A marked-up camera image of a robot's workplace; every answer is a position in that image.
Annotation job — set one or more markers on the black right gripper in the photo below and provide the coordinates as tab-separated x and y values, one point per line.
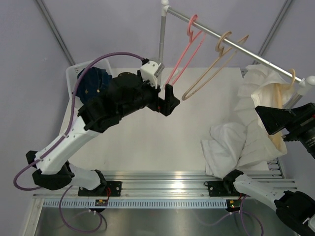
275	118

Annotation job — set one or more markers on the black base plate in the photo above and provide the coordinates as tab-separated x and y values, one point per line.
113	189
216	189

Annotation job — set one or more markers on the aluminium mounting rail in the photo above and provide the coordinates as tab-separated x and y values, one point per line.
187	184

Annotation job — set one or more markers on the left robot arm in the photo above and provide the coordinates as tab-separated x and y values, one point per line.
126	94

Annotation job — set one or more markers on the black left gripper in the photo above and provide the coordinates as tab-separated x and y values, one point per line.
165	106

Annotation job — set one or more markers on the white plastic basket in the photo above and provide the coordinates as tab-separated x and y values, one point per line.
73	73

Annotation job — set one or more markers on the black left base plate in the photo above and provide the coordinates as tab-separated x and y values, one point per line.
113	189

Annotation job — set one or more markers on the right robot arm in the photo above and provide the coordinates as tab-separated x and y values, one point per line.
295	209

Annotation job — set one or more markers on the dark blue denim skirt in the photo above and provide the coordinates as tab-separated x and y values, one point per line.
94	81

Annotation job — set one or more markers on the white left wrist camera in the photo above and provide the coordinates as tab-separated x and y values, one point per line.
151	72

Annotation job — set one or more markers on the white slotted cable duct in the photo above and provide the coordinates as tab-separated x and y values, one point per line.
138	203

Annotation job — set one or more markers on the white satin garment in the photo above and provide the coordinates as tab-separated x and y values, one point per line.
223	150

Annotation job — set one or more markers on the pink plastic hanger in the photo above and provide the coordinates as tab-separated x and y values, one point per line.
173	78

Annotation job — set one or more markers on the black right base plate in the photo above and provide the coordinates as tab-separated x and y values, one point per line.
216	189

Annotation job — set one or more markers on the cream white garment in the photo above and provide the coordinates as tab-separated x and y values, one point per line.
262	95

